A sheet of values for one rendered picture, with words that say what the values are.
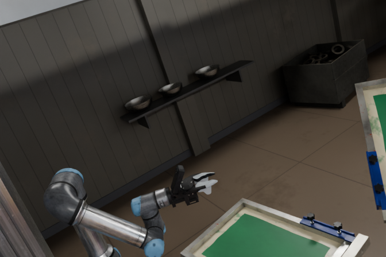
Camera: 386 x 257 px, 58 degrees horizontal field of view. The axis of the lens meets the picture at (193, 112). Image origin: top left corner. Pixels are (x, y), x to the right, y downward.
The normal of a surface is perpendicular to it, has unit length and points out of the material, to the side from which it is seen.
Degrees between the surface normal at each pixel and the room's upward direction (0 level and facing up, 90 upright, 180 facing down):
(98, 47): 90
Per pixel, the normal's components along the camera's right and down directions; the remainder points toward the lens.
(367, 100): -0.42, -0.54
